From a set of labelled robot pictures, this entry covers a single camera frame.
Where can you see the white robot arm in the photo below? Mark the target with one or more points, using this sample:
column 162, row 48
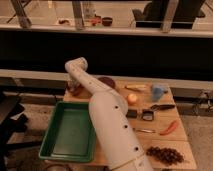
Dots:
column 108, row 109

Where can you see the black chair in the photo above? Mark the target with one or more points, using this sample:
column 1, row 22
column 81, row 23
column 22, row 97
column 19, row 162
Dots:
column 154, row 13

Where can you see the black handled tool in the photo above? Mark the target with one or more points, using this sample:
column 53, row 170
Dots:
column 162, row 107

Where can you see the red chili pepper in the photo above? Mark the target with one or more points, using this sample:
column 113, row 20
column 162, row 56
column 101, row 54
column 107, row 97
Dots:
column 173, row 125

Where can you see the orange round fruit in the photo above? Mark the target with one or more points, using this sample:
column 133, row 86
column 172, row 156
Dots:
column 132, row 98

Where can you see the green plastic tray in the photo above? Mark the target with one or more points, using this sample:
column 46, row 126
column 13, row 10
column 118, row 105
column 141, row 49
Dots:
column 70, row 136

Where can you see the dark red background bowl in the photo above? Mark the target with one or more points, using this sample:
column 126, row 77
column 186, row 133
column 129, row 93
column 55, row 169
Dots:
column 107, row 21

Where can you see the yellow banana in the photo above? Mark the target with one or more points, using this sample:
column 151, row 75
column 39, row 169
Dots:
column 136, row 87

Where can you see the black rectangular block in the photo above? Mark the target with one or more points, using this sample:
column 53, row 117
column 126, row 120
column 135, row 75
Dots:
column 132, row 114

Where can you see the small black scale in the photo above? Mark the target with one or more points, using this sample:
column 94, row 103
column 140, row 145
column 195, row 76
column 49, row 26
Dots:
column 147, row 115

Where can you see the metal spoon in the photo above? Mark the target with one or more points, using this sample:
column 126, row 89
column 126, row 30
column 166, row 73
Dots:
column 144, row 130

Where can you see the black side equipment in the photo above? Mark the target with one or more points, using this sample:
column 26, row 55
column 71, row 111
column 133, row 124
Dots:
column 9, row 106

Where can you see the pile of brown beans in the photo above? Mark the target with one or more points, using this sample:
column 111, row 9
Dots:
column 167, row 156

